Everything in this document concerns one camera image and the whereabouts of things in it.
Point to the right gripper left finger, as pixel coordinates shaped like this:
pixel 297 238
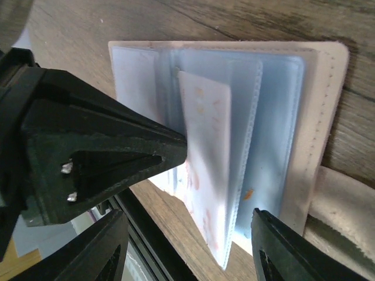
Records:
pixel 98 253

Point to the beige card holder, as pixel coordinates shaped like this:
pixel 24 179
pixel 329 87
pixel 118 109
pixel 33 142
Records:
pixel 284 96

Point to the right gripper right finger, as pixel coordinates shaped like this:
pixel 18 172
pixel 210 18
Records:
pixel 281 254

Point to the white card red pattern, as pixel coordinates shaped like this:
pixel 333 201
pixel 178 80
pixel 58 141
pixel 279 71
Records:
pixel 207 110

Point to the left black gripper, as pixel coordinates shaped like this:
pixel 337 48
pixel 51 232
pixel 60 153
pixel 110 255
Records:
pixel 83 147

